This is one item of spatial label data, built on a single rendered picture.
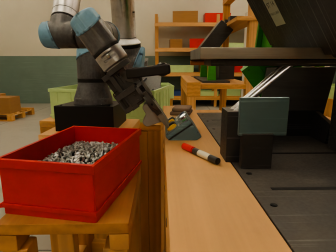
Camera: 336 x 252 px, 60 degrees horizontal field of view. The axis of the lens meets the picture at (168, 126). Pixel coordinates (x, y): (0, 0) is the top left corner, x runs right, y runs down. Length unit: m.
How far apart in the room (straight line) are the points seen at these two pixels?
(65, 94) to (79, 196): 1.17
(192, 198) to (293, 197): 0.16
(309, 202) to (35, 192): 0.50
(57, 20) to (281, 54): 0.63
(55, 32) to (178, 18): 6.58
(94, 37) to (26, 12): 7.97
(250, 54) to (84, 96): 0.77
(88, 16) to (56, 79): 7.64
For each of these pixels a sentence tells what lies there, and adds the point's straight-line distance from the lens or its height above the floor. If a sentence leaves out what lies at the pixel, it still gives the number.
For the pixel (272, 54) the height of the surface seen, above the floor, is 1.12.
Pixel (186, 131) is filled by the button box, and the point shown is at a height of 0.93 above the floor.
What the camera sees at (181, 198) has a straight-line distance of 0.47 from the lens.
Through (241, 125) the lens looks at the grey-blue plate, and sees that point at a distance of 0.58.
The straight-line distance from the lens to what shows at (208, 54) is 0.49.
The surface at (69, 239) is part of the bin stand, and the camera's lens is 1.00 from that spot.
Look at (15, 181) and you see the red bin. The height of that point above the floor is 0.87.
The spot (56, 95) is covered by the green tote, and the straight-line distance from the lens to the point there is 1.74.
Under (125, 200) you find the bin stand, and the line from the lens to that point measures 0.69.
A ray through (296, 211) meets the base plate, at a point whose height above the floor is 0.90.
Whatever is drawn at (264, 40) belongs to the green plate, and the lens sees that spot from 0.77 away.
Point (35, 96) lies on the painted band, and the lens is 8.67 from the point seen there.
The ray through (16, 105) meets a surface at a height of 0.27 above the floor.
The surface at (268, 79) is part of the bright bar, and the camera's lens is 0.66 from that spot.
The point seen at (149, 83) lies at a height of 0.98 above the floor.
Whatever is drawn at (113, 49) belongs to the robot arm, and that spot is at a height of 1.14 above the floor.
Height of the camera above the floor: 1.11
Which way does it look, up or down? 12 degrees down
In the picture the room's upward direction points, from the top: straight up
